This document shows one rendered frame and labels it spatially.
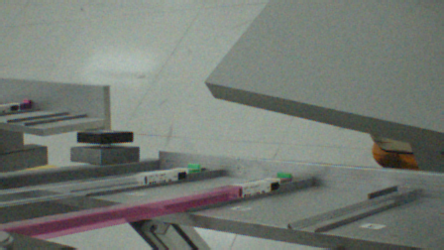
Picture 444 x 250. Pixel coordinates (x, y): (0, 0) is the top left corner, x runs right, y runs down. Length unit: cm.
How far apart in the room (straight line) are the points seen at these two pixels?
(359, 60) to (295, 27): 15
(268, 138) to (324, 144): 18
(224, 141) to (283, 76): 91
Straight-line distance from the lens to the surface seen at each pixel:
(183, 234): 86
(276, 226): 45
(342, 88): 91
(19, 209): 64
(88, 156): 72
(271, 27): 108
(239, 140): 184
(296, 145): 174
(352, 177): 63
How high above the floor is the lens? 120
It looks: 39 degrees down
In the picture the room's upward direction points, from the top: 34 degrees counter-clockwise
